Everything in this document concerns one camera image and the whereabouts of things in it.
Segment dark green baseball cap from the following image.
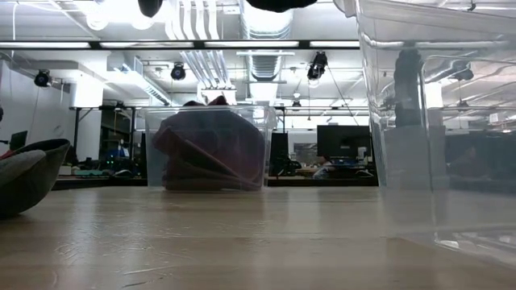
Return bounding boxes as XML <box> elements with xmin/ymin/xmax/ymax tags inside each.
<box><xmin>0</xmin><ymin>138</ymin><xmax>72</xmax><ymax>220</ymax></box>
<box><xmin>244</xmin><ymin>0</ymin><xmax>318</xmax><ymax>14</ymax></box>

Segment black computer monitor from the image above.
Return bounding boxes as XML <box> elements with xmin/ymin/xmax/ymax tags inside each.
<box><xmin>316</xmin><ymin>124</ymin><xmax>372</xmax><ymax>160</ymax></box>

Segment black ceiling spotlight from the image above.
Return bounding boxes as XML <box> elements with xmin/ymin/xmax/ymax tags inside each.
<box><xmin>33</xmin><ymin>68</ymin><xmax>52</xmax><ymax>89</ymax></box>
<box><xmin>169</xmin><ymin>61</ymin><xmax>187</xmax><ymax>81</ymax></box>
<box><xmin>306</xmin><ymin>51</ymin><xmax>329</xmax><ymax>81</ymax></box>
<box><xmin>137</xmin><ymin>0</ymin><xmax>164</xmax><ymax>19</ymax></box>

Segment black linear ceiling light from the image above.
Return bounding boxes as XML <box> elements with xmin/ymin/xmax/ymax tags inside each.
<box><xmin>0</xmin><ymin>39</ymin><xmax>360</xmax><ymax>52</ymax></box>

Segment black laptop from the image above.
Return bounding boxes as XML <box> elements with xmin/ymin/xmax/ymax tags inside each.
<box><xmin>9</xmin><ymin>130</ymin><xmax>29</xmax><ymax>152</ymax></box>

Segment maroon baseball cap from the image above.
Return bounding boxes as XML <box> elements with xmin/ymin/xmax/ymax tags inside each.
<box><xmin>189</xmin><ymin>108</ymin><xmax>268</xmax><ymax>178</ymax></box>
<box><xmin>152</xmin><ymin>116</ymin><xmax>265</xmax><ymax>192</ymax></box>
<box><xmin>181</xmin><ymin>94</ymin><xmax>230</xmax><ymax>122</ymax></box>

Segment clear plastic container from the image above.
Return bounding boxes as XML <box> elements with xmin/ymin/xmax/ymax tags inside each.
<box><xmin>144</xmin><ymin>105</ymin><xmax>278</xmax><ymax>191</ymax></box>
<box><xmin>333</xmin><ymin>0</ymin><xmax>516</xmax><ymax>267</ymax></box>

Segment silver ventilation duct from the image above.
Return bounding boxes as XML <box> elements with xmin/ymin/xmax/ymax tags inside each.
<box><xmin>240</xmin><ymin>0</ymin><xmax>294</xmax><ymax>84</ymax></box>

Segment person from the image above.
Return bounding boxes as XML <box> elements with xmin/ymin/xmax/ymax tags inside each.
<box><xmin>311</xmin><ymin>154</ymin><xmax>336</xmax><ymax>180</ymax></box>
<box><xmin>447</xmin><ymin>144</ymin><xmax>492</xmax><ymax>181</ymax></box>

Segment black shelf rack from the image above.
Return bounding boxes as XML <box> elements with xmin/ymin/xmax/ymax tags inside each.
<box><xmin>69</xmin><ymin>104</ymin><xmax>139</xmax><ymax>163</ymax></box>

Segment black aluminium table frame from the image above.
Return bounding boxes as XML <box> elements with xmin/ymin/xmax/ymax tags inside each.
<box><xmin>51</xmin><ymin>176</ymin><xmax>380</xmax><ymax>192</ymax></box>

